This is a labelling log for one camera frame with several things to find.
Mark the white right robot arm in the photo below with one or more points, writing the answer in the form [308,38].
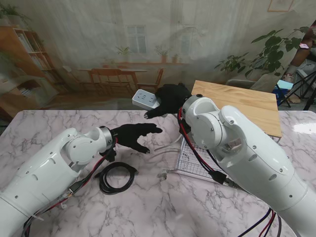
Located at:
[247,153]

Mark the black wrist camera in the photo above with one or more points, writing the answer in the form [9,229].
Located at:
[109,154]
[185,129]

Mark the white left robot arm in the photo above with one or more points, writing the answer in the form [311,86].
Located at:
[49,172]

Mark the printed backdrop curtain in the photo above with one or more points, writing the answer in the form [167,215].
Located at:
[98,37]

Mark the person in background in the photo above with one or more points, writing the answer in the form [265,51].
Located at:
[300,59]

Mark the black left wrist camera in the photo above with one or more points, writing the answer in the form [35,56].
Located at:
[109,154]

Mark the blue storage box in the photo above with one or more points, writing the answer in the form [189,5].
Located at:
[279,96]

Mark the pink smartphone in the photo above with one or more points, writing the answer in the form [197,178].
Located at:
[304,46]

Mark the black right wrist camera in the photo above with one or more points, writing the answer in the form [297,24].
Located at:
[185,129]

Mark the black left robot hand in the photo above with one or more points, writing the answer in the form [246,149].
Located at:
[133,138]

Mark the black tripod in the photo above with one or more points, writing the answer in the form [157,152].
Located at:
[311,98]

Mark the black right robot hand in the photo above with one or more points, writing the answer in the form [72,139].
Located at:
[170,98]

